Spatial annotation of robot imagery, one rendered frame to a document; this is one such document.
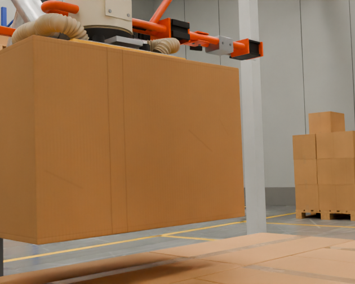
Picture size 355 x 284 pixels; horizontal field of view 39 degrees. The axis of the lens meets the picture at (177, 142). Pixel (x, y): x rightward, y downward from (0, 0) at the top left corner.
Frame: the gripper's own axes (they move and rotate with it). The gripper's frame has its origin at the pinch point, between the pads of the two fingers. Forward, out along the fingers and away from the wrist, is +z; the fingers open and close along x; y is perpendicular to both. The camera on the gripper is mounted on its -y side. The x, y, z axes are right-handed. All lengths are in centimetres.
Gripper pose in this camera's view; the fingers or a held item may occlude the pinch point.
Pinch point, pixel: (177, 34)
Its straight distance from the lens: 153.2
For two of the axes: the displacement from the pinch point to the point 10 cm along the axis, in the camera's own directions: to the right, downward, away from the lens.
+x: -0.3, -10.0, 0.6
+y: -7.2, -0.2, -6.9
